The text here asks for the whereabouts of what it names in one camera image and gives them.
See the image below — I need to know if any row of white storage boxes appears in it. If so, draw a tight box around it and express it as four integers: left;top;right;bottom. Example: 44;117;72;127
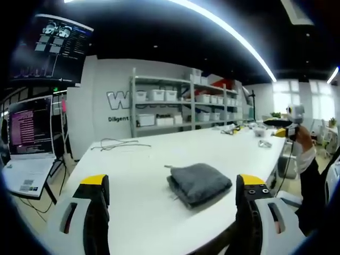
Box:
135;68;244;127

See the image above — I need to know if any black laptop stand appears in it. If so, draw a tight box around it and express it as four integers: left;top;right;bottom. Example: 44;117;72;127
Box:
39;159;70;205

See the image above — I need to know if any black tripod stand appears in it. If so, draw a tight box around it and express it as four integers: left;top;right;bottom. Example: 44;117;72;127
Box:
250;90;258;122

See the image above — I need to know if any long ceiling light strip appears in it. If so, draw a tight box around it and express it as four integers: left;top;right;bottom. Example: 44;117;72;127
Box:
167;0;278;83

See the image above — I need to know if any yellow and black tool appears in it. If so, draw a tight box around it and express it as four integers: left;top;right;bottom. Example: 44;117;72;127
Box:
220;125;242;135

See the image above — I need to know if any grey metal shelf unit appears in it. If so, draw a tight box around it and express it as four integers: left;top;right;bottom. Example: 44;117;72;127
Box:
129;67;256;138

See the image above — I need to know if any clear plastic container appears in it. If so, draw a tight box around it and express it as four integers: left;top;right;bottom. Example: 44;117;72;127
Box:
252;125;268;138

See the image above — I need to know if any grey loose cable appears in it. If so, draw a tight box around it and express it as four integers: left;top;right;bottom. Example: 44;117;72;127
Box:
91;138;152;152

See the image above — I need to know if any wall-mounted monitor screen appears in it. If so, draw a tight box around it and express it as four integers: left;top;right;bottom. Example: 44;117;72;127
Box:
10;13;95;83

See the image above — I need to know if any white chair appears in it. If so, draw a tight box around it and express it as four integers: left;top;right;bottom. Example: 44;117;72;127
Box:
324;155;340;204

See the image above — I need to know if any grey towel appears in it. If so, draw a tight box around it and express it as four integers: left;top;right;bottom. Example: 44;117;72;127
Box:
164;163;233;209

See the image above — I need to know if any person's right hand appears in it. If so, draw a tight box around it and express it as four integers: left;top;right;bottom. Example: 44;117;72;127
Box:
293;125;315;154

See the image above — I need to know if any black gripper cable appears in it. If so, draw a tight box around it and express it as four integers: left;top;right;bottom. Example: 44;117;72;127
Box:
277;138;296;193

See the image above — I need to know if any white open laptop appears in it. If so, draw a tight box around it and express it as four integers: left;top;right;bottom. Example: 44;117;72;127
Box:
1;96;58;199

